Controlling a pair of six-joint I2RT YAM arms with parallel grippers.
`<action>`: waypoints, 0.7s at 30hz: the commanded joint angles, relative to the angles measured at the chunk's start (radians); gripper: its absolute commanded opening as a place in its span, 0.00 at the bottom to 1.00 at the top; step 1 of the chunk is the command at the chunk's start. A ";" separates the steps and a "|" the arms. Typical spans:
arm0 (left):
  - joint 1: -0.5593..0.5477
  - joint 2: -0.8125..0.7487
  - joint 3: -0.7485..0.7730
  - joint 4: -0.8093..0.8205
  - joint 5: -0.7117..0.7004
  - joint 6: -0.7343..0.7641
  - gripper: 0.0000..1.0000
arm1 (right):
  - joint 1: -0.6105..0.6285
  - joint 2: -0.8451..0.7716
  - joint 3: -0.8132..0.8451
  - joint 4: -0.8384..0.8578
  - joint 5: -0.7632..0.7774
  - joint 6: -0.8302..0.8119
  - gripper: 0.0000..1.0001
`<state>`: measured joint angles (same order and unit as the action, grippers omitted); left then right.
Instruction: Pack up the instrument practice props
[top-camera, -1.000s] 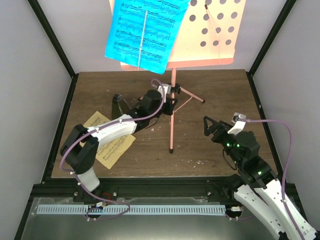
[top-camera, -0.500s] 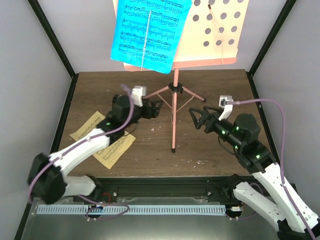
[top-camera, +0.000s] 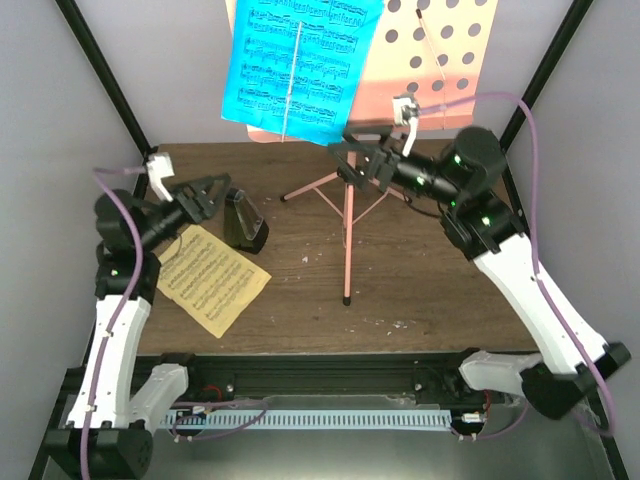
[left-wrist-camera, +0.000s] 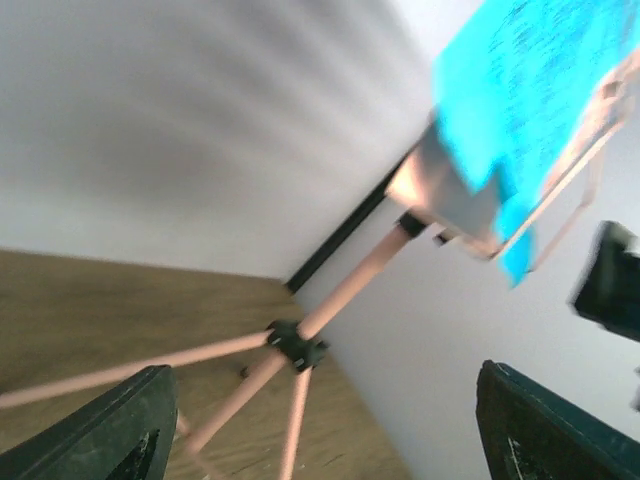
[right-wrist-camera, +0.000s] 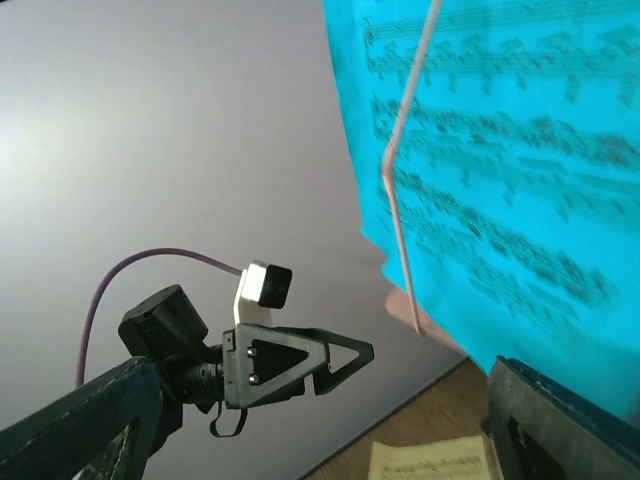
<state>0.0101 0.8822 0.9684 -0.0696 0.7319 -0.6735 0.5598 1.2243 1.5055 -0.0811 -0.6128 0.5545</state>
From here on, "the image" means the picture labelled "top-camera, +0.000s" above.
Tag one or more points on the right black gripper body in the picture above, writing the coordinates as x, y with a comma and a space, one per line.
385, 168

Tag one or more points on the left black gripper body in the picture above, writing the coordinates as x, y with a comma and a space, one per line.
194, 215

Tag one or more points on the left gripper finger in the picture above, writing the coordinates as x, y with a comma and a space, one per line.
199, 185
214, 193

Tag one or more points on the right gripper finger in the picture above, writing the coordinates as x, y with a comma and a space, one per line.
354, 162
356, 133

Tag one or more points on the black metronome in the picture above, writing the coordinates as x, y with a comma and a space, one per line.
232, 232

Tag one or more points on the yellow sheet music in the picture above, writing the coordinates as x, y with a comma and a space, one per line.
209, 280

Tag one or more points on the pink music stand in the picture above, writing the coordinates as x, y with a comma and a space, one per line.
431, 49

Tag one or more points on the blue sheet music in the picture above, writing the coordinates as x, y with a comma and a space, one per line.
295, 66

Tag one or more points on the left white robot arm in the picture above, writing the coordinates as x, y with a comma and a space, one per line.
108, 433

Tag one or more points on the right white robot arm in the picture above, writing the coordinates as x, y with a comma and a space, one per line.
571, 355

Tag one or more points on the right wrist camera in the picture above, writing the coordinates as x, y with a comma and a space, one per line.
406, 111

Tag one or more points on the black aluminium frame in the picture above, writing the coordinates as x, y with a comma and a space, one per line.
75, 19

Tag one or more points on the light blue slotted cable duct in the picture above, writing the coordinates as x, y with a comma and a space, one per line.
410, 420

